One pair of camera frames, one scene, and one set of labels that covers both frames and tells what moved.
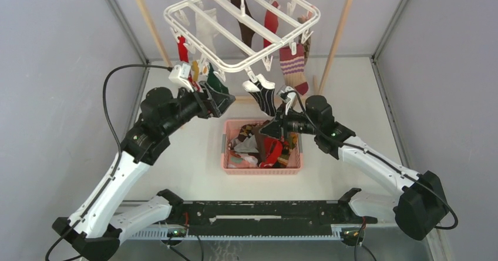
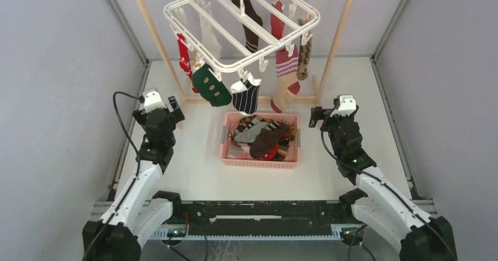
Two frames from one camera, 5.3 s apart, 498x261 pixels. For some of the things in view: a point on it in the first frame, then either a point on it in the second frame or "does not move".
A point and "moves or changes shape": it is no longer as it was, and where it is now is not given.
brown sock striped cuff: [260, 140] moves or changes shape
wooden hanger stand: [336, 40] does not move
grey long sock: [249, 145] -> [251, 133]
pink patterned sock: [245, 160] moves or changes shape
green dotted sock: [213, 80] moves or changes shape
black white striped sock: [263, 92] -> [245, 94]
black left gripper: [218, 103] -> [178, 117]
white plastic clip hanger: [239, 26] does not move
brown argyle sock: [308, 43] moves or changes shape
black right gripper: [278, 128] -> [317, 114]
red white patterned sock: [184, 56] does not move
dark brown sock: [246, 32] moves or changes shape
